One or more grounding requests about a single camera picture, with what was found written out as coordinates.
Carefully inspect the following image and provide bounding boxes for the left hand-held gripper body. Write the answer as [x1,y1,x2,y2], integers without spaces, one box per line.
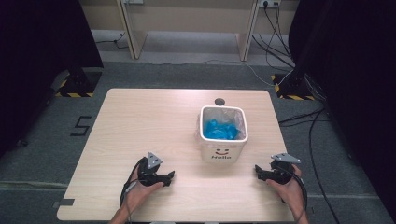
[137,151,163,188]

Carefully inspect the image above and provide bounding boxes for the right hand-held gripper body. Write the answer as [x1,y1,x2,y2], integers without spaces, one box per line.
[270,152,302,185]

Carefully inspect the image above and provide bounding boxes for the white square trash bin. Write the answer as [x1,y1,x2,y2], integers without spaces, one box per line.
[195,105,249,164]

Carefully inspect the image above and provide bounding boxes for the white square bin rim ring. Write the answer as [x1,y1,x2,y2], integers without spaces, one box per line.
[199,105,249,144]

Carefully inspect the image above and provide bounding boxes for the clear plastic bin bag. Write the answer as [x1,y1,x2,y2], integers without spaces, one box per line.
[195,107,247,141]

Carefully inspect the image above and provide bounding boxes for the person's right hand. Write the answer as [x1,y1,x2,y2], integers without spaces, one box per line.
[265,164,304,214]

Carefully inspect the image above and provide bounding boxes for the person's left hand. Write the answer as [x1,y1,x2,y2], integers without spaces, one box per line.
[122,169,164,216]

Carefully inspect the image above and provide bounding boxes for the blue crumpled paper scraps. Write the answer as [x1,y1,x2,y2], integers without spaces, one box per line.
[203,119,240,141]

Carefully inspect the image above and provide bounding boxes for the black striped-edge stand base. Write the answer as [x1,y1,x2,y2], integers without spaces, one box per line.
[55,68,103,98]
[270,73,316,102]

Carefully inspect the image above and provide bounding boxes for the grey tape strip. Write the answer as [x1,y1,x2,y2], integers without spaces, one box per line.
[51,198,76,209]

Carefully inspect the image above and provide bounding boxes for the black curtain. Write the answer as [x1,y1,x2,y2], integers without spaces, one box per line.
[288,0,396,220]
[0,0,105,158]

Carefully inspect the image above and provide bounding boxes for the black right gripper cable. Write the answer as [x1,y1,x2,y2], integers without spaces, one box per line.
[274,162,309,224]

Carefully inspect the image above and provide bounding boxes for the long black floor cables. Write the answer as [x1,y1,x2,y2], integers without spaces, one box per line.
[277,106,342,224]

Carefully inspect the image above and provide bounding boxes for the thin white floor cable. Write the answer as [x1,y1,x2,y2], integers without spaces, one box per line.
[148,58,295,88]

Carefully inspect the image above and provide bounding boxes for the short black floor cable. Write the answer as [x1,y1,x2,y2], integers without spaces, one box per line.
[92,32,129,49]

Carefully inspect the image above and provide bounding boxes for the black socket cable bundle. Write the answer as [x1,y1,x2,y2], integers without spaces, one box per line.
[251,2,296,70]

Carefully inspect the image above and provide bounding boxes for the white wall power socket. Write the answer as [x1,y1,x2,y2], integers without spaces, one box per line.
[258,0,282,8]

